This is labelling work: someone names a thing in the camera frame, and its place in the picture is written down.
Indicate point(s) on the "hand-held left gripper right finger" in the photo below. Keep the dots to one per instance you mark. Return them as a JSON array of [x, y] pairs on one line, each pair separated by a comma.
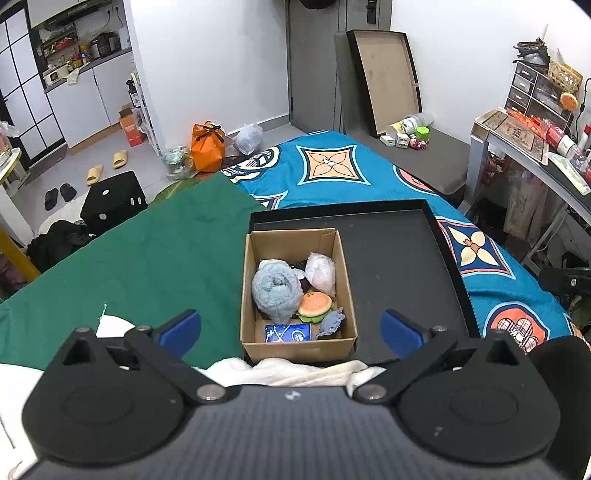
[[401, 332]]

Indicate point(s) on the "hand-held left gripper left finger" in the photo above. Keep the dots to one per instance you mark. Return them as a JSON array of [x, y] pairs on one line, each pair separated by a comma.
[[180, 332]]

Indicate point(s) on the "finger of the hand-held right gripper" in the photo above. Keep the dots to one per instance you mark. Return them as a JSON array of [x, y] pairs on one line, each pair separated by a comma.
[[565, 284]]

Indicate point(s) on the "black shallow tray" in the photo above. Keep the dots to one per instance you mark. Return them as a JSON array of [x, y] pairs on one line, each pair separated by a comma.
[[397, 277]]

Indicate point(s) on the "burger plush toy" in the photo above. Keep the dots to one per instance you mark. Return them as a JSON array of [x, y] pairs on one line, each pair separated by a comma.
[[314, 307]]

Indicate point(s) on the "clear bag of white filling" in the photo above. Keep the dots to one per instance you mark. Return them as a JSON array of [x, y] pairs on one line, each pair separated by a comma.
[[321, 274]]

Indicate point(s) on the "fluffy grey-blue plush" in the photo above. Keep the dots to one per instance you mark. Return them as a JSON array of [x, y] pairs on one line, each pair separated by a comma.
[[274, 295]]

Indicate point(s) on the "brown cardboard box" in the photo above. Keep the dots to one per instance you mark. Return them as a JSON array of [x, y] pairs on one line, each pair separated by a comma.
[[300, 350]]

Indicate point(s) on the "blue tissue packet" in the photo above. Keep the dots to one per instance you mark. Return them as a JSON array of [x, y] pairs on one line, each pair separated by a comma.
[[288, 333]]

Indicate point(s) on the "small white pouch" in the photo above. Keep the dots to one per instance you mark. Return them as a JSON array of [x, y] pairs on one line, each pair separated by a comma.
[[267, 265]]

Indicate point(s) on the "black heart-shaped pouch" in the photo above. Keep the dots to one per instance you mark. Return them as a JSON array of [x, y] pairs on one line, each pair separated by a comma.
[[299, 266]]

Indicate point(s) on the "green cloth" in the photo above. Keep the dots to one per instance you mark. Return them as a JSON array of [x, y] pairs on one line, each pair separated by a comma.
[[138, 277]]

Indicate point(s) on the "cream tote bag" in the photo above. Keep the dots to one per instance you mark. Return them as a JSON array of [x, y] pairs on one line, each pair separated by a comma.
[[524, 207]]

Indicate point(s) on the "white fleece blanket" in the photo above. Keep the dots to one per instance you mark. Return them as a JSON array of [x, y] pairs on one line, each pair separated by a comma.
[[300, 371]]

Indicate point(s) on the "green printed plastic packet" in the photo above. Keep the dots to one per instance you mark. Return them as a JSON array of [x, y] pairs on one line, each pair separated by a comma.
[[570, 173]]

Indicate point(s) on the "black rounded object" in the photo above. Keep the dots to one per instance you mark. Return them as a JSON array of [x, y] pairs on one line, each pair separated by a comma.
[[570, 406]]

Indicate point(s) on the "red basket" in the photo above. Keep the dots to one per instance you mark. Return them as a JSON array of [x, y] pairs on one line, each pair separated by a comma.
[[494, 168]]

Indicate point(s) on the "blue patterned blanket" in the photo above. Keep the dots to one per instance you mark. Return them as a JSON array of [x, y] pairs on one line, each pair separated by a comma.
[[383, 194]]

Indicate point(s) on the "red label plastic bottle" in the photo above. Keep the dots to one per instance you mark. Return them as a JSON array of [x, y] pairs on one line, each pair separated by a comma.
[[561, 141]]

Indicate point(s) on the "black dice stool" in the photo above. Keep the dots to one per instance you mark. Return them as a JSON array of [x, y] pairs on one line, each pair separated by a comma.
[[113, 205]]

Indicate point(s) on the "grey desk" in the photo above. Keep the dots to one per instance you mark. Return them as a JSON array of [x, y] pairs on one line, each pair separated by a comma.
[[508, 152]]

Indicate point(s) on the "black bag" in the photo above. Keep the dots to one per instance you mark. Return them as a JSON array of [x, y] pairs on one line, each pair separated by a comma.
[[57, 244]]

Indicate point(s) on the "brown printed board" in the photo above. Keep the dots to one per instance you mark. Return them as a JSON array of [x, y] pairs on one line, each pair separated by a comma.
[[512, 131]]

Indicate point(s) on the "yellow-legged table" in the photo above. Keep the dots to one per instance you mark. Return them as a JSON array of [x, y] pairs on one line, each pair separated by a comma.
[[18, 258]]

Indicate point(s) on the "yellow slipper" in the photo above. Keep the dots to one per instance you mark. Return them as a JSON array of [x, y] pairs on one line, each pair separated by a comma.
[[120, 159], [94, 175]]

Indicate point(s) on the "black slipper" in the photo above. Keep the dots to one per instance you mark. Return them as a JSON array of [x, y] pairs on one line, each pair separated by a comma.
[[68, 192], [51, 198]]

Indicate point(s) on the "round orange plush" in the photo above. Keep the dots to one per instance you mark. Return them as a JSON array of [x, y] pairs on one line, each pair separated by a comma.
[[569, 101]]

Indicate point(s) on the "orange gift bag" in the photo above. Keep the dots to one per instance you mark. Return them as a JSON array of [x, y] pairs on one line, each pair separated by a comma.
[[207, 150]]

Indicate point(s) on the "red toy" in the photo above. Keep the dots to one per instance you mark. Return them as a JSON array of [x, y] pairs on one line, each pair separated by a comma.
[[418, 144]]

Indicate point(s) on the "white charger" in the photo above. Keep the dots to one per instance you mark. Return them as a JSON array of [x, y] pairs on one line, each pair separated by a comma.
[[392, 141]]

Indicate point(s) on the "grey drawer organizer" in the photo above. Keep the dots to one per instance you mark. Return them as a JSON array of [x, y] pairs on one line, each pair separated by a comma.
[[531, 90]]

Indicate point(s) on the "white plastic bag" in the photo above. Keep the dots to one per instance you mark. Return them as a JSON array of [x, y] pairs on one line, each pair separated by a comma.
[[249, 138]]

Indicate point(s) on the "woven bamboo basket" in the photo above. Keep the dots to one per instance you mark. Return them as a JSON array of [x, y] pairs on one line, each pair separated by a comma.
[[565, 76]]

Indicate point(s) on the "orange cardboard box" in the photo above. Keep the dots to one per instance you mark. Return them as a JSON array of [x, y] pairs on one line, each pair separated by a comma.
[[131, 129]]

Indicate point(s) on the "white kitchen cabinet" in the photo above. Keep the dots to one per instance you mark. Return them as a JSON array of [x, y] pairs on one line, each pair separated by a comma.
[[78, 101]]

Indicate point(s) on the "grey door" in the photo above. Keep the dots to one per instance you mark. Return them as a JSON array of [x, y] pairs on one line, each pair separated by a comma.
[[314, 69]]

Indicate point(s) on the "black-framed sliding door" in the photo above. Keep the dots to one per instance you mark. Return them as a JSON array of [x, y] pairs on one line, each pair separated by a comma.
[[27, 92]]

